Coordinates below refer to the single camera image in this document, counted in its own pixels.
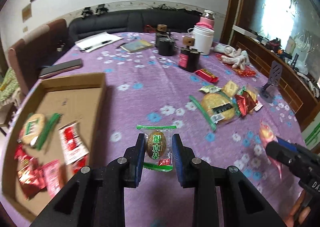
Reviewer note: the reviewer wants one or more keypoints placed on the red shiny snack pack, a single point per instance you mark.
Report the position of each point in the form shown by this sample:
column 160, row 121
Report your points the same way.
column 245, row 103

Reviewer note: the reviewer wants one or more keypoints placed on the red crinkled candy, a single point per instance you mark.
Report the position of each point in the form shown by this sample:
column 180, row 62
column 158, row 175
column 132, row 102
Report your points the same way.
column 21, row 155

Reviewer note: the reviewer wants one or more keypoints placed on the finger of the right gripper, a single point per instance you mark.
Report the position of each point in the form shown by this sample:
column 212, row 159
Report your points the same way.
column 287, row 144

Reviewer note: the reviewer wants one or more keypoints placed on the round cracker pack green stripe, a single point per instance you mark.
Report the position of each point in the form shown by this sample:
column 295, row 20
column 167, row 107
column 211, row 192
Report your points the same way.
column 36, row 129

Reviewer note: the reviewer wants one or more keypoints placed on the yellow biscuit pack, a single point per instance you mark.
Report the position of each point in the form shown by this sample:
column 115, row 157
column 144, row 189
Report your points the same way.
column 230, row 88
column 252, row 93

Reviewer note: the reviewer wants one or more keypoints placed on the green egg snack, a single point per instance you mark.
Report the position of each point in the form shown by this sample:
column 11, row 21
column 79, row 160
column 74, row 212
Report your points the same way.
column 158, row 147

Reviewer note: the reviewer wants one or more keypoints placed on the pink thermos bottle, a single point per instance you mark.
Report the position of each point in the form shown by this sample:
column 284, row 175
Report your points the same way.
column 207, row 19

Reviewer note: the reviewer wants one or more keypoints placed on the green floral cloth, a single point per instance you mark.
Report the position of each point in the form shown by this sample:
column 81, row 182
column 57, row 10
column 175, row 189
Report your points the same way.
column 10, row 89

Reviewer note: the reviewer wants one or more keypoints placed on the black tea tin rear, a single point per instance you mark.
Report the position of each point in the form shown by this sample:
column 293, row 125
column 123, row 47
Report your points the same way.
column 165, row 43

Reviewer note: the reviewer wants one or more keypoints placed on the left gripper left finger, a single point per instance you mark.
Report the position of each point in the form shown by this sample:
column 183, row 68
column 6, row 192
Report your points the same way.
column 95, row 197

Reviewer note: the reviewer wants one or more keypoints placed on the green white cookie pack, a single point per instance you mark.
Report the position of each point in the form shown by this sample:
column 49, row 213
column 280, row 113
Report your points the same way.
column 209, row 89

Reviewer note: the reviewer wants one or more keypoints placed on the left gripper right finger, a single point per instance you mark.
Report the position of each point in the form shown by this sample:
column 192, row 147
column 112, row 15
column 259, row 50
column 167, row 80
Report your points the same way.
column 218, row 189

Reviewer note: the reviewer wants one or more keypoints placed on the dark red gold snack pack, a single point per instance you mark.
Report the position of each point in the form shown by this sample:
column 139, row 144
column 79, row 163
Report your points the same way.
column 30, row 178

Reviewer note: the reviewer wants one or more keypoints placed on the purple phone stand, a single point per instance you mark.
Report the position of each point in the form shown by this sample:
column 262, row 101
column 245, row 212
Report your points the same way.
column 273, row 80

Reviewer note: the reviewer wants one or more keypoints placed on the red foil bag under gloves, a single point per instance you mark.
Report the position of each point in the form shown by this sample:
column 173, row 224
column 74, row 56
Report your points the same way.
column 237, row 64

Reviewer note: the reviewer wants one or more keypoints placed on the black tea tin red label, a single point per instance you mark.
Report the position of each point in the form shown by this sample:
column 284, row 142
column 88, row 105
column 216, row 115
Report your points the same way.
column 188, row 56

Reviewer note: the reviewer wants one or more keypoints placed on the purple floral tablecloth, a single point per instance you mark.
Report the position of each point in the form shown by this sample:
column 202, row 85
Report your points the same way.
column 144, row 88

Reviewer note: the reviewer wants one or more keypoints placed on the white paper stack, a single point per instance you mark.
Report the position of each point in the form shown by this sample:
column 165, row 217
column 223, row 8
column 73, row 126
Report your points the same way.
column 95, row 39

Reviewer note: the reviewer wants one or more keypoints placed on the small book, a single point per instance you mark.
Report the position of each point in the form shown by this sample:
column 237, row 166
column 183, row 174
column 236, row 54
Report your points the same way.
column 136, row 45

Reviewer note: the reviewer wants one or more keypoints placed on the person's hand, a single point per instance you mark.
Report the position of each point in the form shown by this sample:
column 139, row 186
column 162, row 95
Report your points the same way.
column 298, row 212

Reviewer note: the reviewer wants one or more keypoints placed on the black leather sofa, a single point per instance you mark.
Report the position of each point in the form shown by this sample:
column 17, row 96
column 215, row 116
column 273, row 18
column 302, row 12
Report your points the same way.
column 177, row 20

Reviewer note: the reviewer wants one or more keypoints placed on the white work gloves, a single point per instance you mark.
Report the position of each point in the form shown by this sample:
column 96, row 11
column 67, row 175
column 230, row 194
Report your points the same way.
column 230, row 51

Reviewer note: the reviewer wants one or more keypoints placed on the white plastic jar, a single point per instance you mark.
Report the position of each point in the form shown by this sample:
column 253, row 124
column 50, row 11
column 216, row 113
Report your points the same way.
column 203, row 39

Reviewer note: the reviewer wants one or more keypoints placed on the shallow cardboard box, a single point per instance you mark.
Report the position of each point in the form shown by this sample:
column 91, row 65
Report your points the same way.
column 77, row 98

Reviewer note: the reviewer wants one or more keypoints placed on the white red small sachet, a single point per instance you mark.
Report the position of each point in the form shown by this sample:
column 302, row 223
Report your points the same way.
column 258, row 106

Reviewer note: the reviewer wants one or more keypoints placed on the pink long snack pack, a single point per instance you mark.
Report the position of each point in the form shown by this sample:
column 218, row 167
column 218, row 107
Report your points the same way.
column 53, row 176

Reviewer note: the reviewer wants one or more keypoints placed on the black smartphone in case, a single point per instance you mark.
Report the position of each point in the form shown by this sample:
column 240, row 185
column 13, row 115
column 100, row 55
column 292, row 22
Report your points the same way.
column 60, row 68

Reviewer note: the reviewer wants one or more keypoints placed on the red candy bar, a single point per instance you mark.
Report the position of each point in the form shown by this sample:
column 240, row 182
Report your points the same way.
column 207, row 75

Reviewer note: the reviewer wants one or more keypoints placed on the brown armchair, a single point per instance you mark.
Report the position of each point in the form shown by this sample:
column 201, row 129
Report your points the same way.
column 40, row 48

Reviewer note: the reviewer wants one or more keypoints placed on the black pen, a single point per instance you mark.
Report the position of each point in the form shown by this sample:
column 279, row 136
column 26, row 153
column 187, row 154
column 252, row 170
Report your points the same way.
column 96, row 45

